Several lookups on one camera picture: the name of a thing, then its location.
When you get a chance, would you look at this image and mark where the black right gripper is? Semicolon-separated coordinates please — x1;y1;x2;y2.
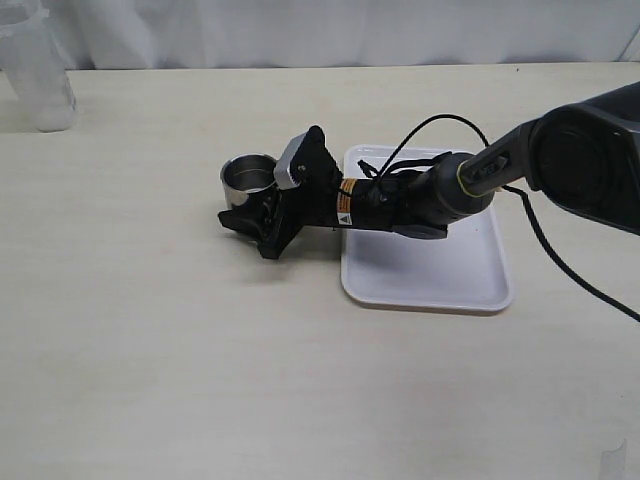
218;125;343;260

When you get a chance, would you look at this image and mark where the stainless steel cup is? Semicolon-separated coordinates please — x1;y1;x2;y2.
220;153;276;209

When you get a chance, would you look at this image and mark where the clear plastic measuring cup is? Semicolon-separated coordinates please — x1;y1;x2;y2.
1;1;76;132

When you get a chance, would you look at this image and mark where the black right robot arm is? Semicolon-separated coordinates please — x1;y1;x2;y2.
218;84;639;259

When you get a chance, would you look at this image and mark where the white rectangular plastic tray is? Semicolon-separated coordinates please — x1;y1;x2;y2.
340;144;515;317

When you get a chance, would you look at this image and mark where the white backdrop curtain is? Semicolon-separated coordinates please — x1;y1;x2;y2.
45;1;639;70

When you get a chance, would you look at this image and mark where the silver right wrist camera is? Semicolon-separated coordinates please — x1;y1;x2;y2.
273;133;306;191

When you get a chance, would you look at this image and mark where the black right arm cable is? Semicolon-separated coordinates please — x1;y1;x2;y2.
357;115;640;322

